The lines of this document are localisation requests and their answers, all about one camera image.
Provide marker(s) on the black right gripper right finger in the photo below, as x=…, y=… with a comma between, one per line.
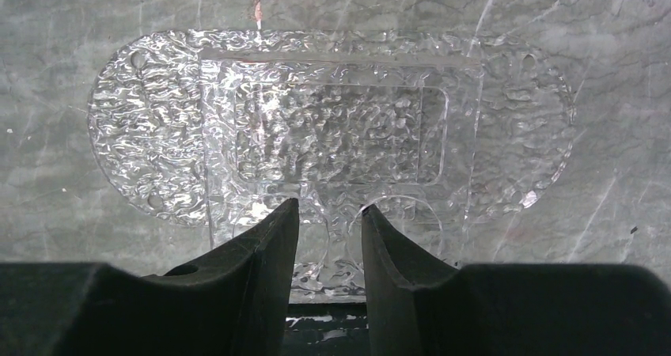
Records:
x=418, y=305

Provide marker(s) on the clear oval textured mat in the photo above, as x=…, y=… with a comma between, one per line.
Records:
x=146, y=121

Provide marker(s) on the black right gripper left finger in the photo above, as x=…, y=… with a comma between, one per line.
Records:
x=232, y=300

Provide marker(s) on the clear textured acrylic tray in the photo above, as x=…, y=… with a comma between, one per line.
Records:
x=339, y=135

